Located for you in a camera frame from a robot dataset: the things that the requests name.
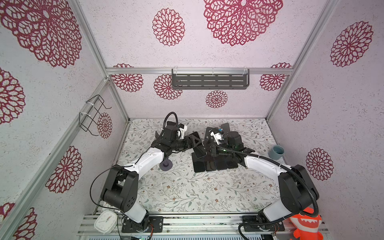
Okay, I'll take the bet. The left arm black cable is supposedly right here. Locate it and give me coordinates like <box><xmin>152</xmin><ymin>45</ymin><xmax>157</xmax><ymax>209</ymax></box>
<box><xmin>89</xmin><ymin>111</ymin><xmax>179</xmax><ymax>240</ymax></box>

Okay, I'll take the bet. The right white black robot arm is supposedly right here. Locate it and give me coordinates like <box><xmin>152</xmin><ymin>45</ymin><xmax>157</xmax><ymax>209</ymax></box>
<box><xmin>205</xmin><ymin>128</ymin><xmax>320</xmax><ymax>225</ymax></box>

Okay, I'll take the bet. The red shark plush toy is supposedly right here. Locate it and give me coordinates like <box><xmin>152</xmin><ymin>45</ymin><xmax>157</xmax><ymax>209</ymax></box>
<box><xmin>289</xmin><ymin>214</ymin><xmax>324</xmax><ymax>240</ymax></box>

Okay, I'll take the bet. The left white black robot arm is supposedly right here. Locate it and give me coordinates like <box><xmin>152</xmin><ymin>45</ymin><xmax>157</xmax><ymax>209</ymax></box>
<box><xmin>101</xmin><ymin>122</ymin><xmax>205</xmax><ymax>226</ymax></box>

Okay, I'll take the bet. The white alarm clock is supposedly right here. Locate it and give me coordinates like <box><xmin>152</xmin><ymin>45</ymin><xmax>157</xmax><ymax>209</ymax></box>
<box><xmin>94</xmin><ymin>210</ymin><xmax>118</xmax><ymax>234</ymax></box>

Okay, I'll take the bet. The black wire wall rack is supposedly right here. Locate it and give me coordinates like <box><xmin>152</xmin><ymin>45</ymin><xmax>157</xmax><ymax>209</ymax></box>
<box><xmin>78</xmin><ymin>95</ymin><xmax>111</xmax><ymax>137</ymax></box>

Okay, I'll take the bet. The teal ceramic cup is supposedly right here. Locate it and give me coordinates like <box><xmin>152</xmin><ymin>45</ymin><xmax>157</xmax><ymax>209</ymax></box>
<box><xmin>268</xmin><ymin>145</ymin><xmax>285</xmax><ymax>161</ymax></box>

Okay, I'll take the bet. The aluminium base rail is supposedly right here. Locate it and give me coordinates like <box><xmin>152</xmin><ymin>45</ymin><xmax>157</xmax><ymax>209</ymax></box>
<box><xmin>76</xmin><ymin>213</ymin><xmax>332</xmax><ymax>240</ymax></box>

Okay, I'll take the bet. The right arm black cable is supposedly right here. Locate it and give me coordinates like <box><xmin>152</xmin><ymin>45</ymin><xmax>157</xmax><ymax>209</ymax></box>
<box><xmin>209</xmin><ymin>128</ymin><xmax>319</xmax><ymax>240</ymax></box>

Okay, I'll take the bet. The grey phone stand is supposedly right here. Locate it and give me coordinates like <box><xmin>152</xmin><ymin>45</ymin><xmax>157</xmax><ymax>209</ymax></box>
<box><xmin>160</xmin><ymin>159</ymin><xmax>173</xmax><ymax>172</ymax></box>

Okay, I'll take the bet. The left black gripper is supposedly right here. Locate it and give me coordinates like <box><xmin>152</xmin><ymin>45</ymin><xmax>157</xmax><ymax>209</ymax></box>
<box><xmin>170</xmin><ymin>134</ymin><xmax>201</xmax><ymax>152</ymax></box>

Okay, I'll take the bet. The black smartphone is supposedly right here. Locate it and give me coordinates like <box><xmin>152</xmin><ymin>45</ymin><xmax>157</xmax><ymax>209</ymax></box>
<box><xmin>225</xmin><ymin>157</ymin><xmax>238</xmax><ymax>169</ymax></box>
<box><xmin>214</xmin><ymin>156</ymin><xmax>228</xmax><ymax>171</ymax></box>
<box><xmin>193</xmin><ymin>142</ymin><xmax>207</xmax><ymax>159</ymax></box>
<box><xmin>204</xmin><ymin>159</ymin><xmax>217</xmax><ymax>172</ymax></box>
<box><xmin>192</xmin><ymin>153</ymin><xmax>206</xmax><ymax>173</ymax></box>

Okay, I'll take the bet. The grey wall shelf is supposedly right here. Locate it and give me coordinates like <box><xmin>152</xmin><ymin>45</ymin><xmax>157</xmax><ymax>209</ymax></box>
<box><xmin>171</xmin><ymin>69</ymin><xmax>250</xmax><ymax>90</ymax></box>

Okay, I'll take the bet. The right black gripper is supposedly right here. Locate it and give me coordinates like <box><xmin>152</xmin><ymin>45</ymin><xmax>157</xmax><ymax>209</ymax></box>
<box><xmin>202</xmin><ymin>141</ymin><xmax>235</xmax><ymax>158</ymax></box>

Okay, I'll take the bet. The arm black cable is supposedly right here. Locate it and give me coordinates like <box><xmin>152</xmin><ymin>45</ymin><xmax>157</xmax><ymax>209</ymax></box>
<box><xmin>89</xmin><ymin>111</ymin><xmax>179</xmax><ymax>240</ymax></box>
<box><xmin>209</xmin><ymin>128</ymin><xmax>319</xmax><ymax>240</ymax></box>

